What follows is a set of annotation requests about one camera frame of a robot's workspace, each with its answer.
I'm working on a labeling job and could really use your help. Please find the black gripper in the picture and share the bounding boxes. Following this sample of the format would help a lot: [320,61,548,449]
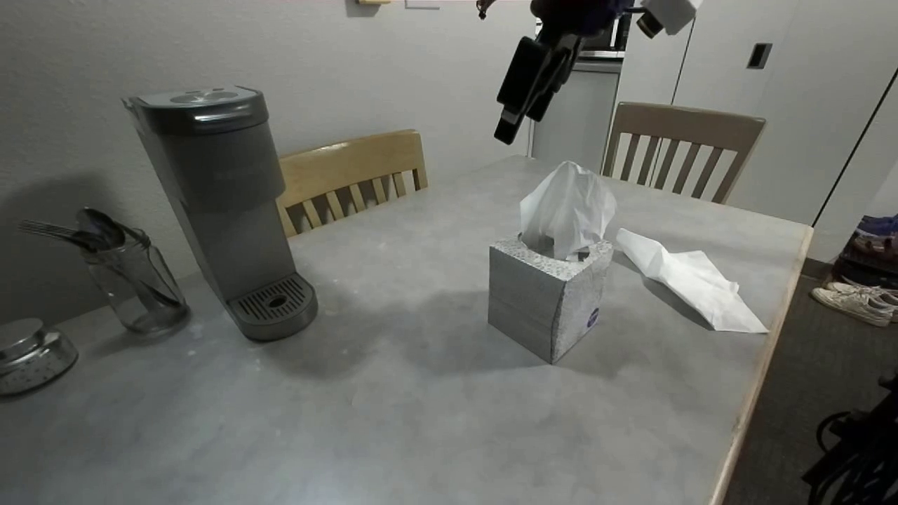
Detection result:
[495,27,584,142]

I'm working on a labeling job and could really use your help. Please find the white tissue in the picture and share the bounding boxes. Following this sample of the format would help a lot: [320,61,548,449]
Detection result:
[616,226,766,334]
[519,160,619,261]

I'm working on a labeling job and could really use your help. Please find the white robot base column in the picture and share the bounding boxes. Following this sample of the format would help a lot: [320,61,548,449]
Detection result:
[532,57,624,172]

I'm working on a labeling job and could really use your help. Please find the grey cube tissue box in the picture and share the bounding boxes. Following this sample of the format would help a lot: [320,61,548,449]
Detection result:
[490,242,616,361]

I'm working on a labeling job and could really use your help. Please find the white tissue lying on table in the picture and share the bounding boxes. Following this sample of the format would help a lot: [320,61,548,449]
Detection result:
[616,226,766,334]

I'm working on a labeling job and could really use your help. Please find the wooden slatted chair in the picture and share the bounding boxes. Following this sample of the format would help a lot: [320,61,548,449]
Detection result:
[600,100,766,205]

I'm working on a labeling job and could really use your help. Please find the light wooden chair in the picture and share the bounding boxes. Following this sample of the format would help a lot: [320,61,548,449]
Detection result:
[278,130,429,236]

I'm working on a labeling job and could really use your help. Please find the grey pod coffee maker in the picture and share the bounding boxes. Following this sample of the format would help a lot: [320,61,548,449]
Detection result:
[125,83,317,341]

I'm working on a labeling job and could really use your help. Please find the white sneakers on floor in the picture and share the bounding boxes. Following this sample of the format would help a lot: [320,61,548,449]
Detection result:
[811,281,898,326]

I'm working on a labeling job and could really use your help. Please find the clear glass pitcher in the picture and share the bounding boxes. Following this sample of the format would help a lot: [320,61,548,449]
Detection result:
[25,207,192,334]

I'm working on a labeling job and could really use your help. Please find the black wall switch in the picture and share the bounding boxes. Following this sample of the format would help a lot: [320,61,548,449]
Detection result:
[748,43,772,71]

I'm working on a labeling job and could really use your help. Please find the black cables on floor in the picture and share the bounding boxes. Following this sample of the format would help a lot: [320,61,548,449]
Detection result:
[800,374,898,505]

